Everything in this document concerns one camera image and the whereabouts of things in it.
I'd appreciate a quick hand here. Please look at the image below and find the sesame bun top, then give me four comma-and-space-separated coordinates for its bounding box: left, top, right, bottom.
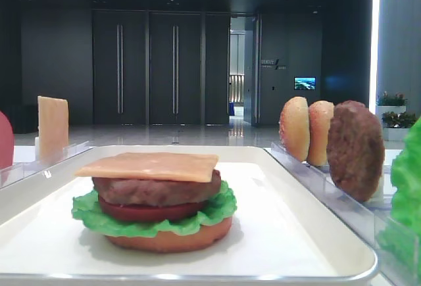
307, 101, 334, 166

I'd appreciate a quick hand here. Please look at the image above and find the cheese slice on burger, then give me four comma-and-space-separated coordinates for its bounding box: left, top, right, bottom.
75, 152, 218, 183

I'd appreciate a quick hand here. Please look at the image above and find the tomato slice on burger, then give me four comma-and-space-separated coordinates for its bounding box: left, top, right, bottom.
98, 196, 208, 223

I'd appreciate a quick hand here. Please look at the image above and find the meat patty on burger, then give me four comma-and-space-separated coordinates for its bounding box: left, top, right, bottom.
92, 170, 221, 207

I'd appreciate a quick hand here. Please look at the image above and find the upright brown meat patty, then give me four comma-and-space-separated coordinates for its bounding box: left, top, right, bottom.
326, 101, 385, 202

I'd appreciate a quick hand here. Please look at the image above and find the lettuce leaf on burger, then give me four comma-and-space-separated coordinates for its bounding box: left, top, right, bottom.
72, 180, 237, 238

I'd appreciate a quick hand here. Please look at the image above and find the upright cheese slice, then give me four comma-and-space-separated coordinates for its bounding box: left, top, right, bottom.
37, 96, 69, 162

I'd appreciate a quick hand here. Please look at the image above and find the upright red tomato slice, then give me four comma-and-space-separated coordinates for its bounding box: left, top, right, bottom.
0, 112, 14, 169

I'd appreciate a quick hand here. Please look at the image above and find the upright green lettuce leaf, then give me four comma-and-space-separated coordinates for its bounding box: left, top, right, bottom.
378, 121, 420, 273

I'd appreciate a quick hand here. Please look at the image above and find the far upright bun top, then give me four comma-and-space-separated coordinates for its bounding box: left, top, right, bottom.
280, 96, 310, 162

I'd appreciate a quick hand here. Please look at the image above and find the bottom bun on tray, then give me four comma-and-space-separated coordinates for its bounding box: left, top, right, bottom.
105, 217, 232, 253

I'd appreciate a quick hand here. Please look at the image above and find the white rectangular serving tray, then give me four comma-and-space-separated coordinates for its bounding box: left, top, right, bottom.
1, 145, 378, 285

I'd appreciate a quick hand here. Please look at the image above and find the right clear plastic rack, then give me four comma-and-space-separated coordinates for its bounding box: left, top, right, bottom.
267, 143, 420, 285

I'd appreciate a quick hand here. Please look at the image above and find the clear plastic rack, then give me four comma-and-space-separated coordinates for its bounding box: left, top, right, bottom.
267, 143, 420, 285
1, 141, 91, 188

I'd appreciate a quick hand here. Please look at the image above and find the potted flower planter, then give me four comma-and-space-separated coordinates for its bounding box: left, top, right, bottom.
376, 91, 417, 141

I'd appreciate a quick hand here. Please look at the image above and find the left clear plastic rack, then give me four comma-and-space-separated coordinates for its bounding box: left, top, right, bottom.
1, 141, 91, 188

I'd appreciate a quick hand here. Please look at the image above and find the wall mounted screen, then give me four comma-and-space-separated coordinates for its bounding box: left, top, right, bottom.
294, 77, 316, 91

